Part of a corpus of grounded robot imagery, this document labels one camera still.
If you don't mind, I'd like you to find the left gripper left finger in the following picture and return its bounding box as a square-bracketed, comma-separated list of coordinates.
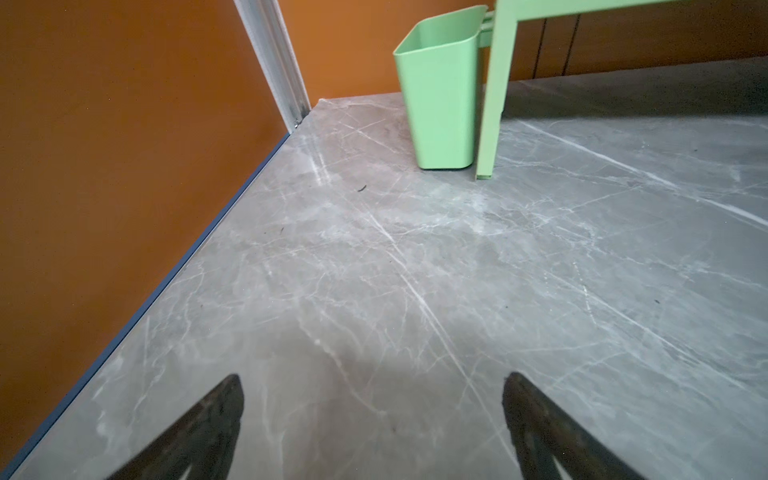
[110, 374, 244, 479]

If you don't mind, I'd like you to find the green plastic side bin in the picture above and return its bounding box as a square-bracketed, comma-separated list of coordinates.
[393, 5, 488, 170]

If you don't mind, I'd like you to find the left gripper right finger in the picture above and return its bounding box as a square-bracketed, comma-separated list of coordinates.
[502, 372, 643, 479]

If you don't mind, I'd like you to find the green wooden two-tier shelf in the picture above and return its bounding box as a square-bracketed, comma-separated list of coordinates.
[475, 0, 685, 181]

